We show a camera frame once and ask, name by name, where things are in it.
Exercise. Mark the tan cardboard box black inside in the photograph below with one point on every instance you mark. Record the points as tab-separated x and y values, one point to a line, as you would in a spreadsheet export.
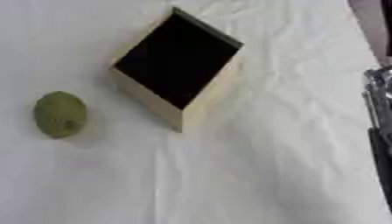
176	62

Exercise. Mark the green oval soft toy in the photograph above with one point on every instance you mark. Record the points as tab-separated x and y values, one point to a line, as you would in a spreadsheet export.
60	114

